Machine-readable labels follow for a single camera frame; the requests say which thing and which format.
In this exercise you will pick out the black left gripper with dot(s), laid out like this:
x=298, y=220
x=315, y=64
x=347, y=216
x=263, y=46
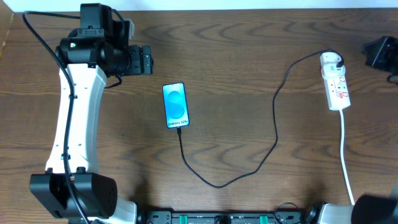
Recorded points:
x=146, y=60

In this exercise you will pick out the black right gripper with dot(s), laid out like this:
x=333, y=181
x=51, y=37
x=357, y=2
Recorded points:
x=382, y=52

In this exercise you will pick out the blue Galaxy smartphone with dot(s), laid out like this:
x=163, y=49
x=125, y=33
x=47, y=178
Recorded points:
x=175, y=104

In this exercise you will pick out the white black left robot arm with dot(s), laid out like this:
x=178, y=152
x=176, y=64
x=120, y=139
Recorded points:
x=71, y=186

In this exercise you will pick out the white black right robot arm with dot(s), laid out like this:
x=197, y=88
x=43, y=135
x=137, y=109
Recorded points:
x=367, y=209

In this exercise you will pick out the white charger adapter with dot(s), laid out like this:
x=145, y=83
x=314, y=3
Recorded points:
x=332, y=65

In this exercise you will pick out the white power strip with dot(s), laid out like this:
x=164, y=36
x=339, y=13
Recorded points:
x=337, y=93

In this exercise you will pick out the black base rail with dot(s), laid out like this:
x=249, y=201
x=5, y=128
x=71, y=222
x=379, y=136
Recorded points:
x=168, y=217

